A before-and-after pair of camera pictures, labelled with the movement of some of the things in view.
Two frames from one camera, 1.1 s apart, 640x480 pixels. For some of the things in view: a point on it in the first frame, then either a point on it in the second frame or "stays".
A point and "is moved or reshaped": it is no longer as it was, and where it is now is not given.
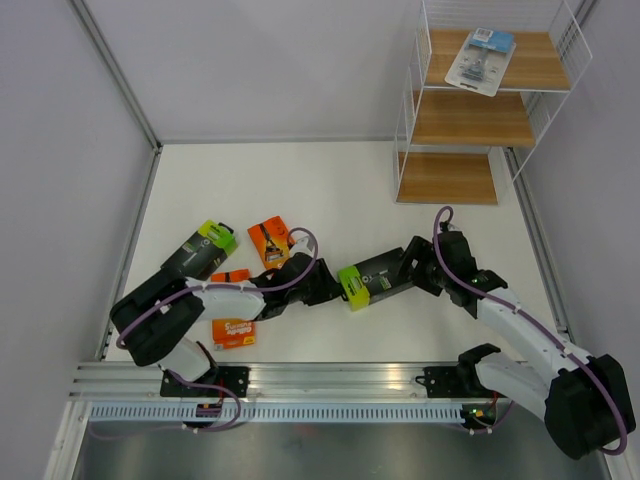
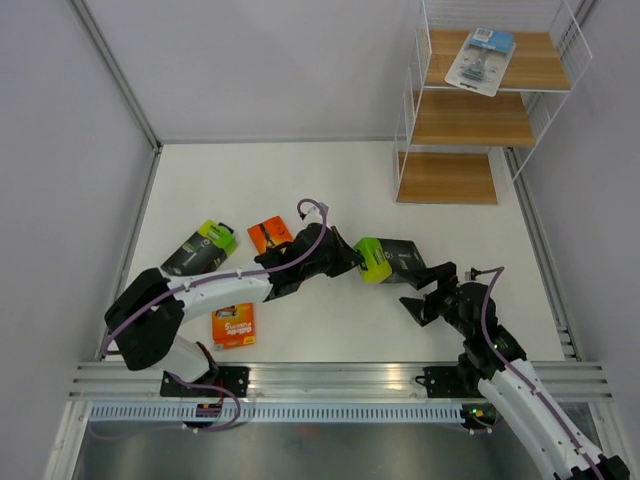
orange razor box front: [228, 334] stays
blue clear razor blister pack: [482, 61] stays
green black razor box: [201, 254] stays
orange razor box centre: [273, 242] stays
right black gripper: [420, 250] → [437, 272]
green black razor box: [374, 279] is moved or reshaped
